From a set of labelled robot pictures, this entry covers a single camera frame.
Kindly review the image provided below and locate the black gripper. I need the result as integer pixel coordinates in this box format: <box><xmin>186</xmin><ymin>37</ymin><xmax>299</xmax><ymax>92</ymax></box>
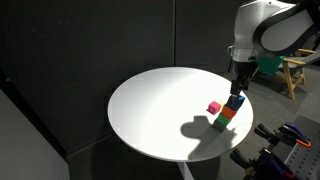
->
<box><xmin>230</xmin><ymin>59</ymin><xmax>260</xmax><ymax>98</ymax></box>

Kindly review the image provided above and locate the blue block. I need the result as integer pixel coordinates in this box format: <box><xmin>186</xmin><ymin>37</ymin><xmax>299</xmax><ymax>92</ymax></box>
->
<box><xmin>226</xmin><ymin>94</ymin><xmax>246</xmax><ymax>112</ymax></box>

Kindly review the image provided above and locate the orange block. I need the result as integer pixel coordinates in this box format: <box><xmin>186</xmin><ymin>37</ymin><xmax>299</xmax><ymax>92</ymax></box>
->
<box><xmin>220</xmin><ymin>104</ymin><xmax>238</xmax><ymax>120</ymax></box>

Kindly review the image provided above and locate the pink block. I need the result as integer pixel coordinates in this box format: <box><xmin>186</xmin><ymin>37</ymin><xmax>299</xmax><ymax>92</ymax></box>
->
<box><xmin>206</xmin><ymin>100</ymin><xmax>222</xmax><ymax>116</ymax></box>

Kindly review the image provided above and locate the green cube block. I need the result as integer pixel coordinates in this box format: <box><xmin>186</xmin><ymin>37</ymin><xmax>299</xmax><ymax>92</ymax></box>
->
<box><xmin>212</xmin><ymin>120</ymin><xmax>228</xmax><ymax>133</ymax></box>

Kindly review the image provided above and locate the wooden chair grey seat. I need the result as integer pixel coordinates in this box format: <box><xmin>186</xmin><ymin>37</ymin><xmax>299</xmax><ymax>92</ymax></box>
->
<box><xmin>249</xmin><ymin>48</ymin><xmax>318</xmax><ymax>101</ymax></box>

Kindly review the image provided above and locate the purple spring clamp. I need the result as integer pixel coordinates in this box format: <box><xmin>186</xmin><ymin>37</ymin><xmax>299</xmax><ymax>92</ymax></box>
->
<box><xmin>229</xmin><ymin>148</ymin><xmax>298</xmax><ymax>180</ymax></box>
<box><xmin>254</xmin><ymin>121</ymin><xmax>313</xmax><ymax>149</ymax></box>

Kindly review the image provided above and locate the perforated metal plate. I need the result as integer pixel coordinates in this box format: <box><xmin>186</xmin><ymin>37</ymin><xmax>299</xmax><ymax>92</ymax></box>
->
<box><xmin>271</xmin><ymin>115</ymin><xmax>320</xmax><ymax>180</ymax></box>

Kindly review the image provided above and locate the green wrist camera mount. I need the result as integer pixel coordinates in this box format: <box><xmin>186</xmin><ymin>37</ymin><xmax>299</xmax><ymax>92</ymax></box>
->
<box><xmin>256</xmin><ymin>55</ymin><xmax>286</xmax><ymax>76</ymax></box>

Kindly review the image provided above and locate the white table pedestal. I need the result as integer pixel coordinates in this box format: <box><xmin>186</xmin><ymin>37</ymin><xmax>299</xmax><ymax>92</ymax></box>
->
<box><xmin>176</xmin><ymin>161</ymin><xmax>196</xmax><ymax>180</ymax></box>

